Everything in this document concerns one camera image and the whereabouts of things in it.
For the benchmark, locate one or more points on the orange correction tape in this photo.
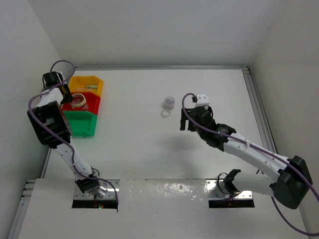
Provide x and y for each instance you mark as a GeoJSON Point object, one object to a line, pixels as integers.
{"type": "Point", "coordinates": [83, 89]}

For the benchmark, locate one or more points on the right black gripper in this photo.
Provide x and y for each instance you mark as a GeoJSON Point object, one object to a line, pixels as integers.
{"type": "Point", "coordinates": [183, 120]}

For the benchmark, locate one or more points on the small white tape roll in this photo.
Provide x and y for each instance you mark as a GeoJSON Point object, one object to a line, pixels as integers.
{"type": "Point", "coordinates": [166, 113]}

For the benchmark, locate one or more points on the green correction tape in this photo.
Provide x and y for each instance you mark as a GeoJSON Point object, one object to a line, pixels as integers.
{"type": "Point", "coordinates": [92, 86]}

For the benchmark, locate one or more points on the yellow plastic bin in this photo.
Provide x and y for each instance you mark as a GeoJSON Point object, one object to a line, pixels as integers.
{"type": "Point", "coordinates": [82, 81]}

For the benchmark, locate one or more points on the metal base plate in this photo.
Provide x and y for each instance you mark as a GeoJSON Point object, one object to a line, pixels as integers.
{"type": "Point", "coordinates": [214, 193]}
{"type": "Point", "coordinates": [105, 192]}

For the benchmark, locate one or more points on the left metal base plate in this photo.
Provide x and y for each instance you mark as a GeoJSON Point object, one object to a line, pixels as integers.
{"type": "Point", "coordinates": [105, 192]}

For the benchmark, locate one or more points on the green plastic bin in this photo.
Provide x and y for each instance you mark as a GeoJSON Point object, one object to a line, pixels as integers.
{"type": "Point", "coordinates": [83, 123]}

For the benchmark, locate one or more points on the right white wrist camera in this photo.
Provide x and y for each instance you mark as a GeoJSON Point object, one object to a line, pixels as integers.
{"type": "Point", "coordinates": [200, 100]}

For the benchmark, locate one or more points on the wide grey tape roll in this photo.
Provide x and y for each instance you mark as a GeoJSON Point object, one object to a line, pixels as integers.
{"type": "Point", "coordinates": [78, 102]}

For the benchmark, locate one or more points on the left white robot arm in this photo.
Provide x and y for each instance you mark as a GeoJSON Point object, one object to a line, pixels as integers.
{"type": "Point", "coordinates": [53, 130]}

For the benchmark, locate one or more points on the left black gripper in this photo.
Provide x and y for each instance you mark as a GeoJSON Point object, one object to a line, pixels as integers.
{"type": "Point", "coordinates": [69, 98]}

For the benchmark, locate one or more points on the patterned tape roll thin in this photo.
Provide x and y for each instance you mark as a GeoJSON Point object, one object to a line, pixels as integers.
{"type": "Point", "coordinates": [77, 95]}

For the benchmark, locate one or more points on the clear jar purple contents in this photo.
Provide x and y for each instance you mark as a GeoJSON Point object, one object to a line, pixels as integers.
{"type": "Point", "coordinates": [169, 102]}

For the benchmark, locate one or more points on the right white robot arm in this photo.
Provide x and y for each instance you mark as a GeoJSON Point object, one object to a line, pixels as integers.
{"type": "Point", "coordinates": [286, 179]}

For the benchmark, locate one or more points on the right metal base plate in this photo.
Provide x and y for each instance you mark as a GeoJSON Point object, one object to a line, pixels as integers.
{"type": "Point", "coordinates": [214, 193]}

